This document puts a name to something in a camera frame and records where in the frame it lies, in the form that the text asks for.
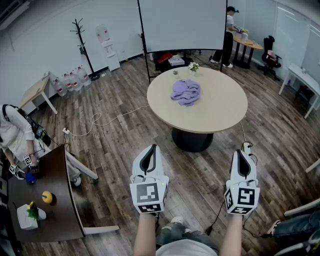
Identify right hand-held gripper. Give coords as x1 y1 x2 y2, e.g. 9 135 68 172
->
223 149 261 216

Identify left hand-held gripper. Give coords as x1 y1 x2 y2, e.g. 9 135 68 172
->
129 144 170 214

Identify purple sweatshirt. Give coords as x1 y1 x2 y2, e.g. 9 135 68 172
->
170 79 202 107

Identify person's right forearm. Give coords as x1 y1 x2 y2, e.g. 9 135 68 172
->
218 213 245 256

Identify person's left forearm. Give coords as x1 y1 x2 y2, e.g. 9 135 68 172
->
133 212 161 256

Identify black round table base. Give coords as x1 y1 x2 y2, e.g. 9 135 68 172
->
171 126 215 153

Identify person's blue jeans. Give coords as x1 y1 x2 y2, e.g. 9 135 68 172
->
155 222 220 255

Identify person's white top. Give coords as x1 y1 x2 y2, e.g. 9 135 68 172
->
156 241 218 256

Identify white framed chair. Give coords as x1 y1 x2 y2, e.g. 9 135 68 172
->
278 231 320 256

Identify black stool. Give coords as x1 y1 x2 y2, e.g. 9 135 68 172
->
294 84 315 111

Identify dark curved desk white legs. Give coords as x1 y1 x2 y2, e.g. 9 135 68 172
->
7 144 121 243

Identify black swivel chair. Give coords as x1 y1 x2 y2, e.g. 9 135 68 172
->
152 49 193 72

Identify yellow fruit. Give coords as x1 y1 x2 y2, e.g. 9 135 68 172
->
41 190 54 205

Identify flat white box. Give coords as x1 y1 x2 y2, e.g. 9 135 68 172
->
167 56 186 67

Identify white flower potted plant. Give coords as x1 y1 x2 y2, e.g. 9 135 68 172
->
187 61 200 74

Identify red box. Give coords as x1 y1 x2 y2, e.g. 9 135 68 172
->
157 52 173 63

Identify group of large water bottles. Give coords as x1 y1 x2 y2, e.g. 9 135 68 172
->
51 64 92 98

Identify white water dispenser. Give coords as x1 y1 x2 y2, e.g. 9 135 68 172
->
95 24 121 73

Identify small plant in white pot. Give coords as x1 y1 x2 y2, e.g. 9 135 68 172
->
26 201 47 221

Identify round wooden table black legs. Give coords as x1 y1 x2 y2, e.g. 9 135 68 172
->
231 34 264 70

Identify black high-back office chair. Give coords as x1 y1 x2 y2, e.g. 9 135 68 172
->
257 35 283 81

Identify black coat rack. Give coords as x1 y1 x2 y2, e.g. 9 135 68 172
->
69 17 101 81

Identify light wood desk white legs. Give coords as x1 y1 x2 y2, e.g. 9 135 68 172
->
18 74 59 116

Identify white board on black stand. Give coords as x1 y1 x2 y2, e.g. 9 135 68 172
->
137 0 229 85

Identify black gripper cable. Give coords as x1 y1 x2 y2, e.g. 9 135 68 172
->
154 211 161 235
205 198 275 239

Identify white metal frame bar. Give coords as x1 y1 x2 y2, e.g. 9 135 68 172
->
304 158 320 174
283 198 320 217

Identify white floor cable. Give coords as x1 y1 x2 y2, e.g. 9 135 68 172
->
67 104 151 137

